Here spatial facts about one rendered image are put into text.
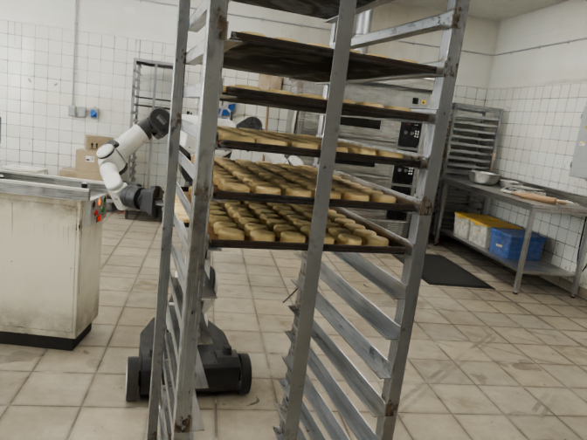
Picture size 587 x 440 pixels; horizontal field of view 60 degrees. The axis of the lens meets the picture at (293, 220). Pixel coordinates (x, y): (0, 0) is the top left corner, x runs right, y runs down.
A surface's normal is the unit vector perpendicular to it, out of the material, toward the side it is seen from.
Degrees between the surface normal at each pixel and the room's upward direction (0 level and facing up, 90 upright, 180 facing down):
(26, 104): 90
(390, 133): 90
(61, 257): 90
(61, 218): 90
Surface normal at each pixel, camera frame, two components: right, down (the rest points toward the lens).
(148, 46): 0.16, 0.21
